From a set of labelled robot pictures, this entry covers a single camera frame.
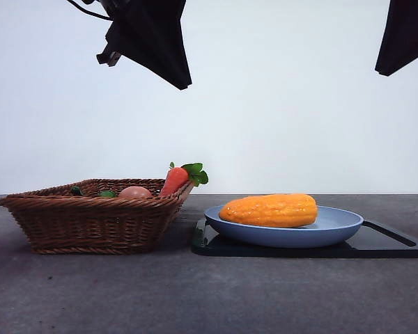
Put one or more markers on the blue round plate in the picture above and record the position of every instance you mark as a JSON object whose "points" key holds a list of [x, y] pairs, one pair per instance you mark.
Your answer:
{"points": [[292, 236]]}

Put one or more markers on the black rectangular tray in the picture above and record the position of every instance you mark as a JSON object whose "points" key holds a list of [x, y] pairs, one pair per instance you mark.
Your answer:
{"points": [[386, 247]]}

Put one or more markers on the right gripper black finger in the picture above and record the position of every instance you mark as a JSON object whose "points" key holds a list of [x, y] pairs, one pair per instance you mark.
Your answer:
{"points": [[407, 38]]}

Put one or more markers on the orange toy carrot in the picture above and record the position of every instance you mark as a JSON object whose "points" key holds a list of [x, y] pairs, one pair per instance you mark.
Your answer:
{"points": [[174, 181]]}

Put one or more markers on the brown egg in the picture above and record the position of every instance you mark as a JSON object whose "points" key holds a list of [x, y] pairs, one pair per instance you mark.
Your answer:
{"points": [[135, 193]]}

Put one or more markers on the orange-yellow toy corn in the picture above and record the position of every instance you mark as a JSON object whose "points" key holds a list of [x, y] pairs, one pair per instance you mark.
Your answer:
{"points": [[268, 210]]}

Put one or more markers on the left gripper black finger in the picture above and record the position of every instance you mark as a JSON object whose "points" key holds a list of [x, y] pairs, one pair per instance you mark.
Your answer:
{"points": [[153, 38]]}

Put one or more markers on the brown wicker basket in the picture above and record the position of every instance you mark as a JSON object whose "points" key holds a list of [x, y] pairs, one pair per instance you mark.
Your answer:
{"points": [[90, 222]]}

